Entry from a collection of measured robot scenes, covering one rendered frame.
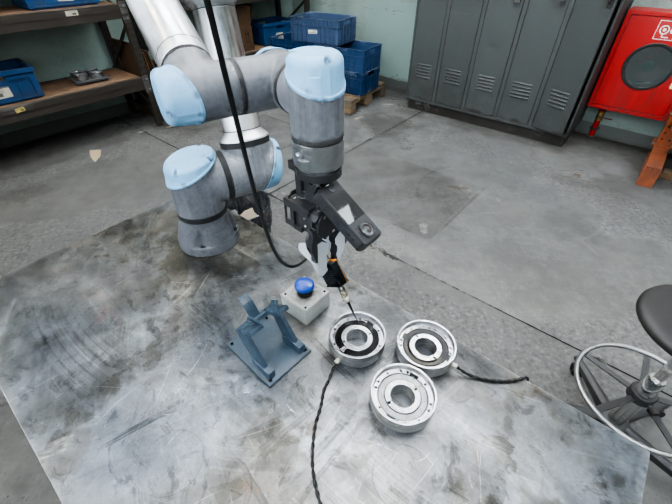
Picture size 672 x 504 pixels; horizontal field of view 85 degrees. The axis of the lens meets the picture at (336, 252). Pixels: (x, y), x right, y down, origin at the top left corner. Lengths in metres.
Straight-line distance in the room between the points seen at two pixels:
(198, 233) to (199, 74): 0.46
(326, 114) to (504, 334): 1.56
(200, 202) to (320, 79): 0.48
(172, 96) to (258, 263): 0.47
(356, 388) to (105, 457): 0.40
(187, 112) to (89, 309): 0.53
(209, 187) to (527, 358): 1.49
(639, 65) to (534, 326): 2.52
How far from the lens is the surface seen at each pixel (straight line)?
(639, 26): 3.90
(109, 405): 0.76
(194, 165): 0.85
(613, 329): 2.18
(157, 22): 0.65
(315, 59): 0.49
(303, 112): 0.50
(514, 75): 3.82
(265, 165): 0.90
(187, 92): 0.54
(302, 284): 0.72
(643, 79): 3.95
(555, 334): 2.01
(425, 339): 0.72
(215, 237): 0.93
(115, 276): 0.99
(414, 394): 0.65
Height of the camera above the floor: 1.39
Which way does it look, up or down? 40 degrees down
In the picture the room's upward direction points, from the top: straight up
